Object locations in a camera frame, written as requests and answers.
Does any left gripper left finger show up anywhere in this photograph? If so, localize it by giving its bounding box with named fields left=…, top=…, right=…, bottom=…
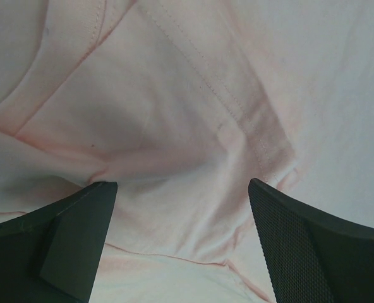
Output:
left=0, top=182, right=118, bottom=302

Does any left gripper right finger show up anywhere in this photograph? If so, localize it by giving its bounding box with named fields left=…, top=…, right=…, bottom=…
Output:
left=248, top=179, right=374, bottom=302

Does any salmon pink t shirt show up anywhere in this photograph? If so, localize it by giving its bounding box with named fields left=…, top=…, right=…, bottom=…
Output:
left=0, top=1, right=374, bottom=302

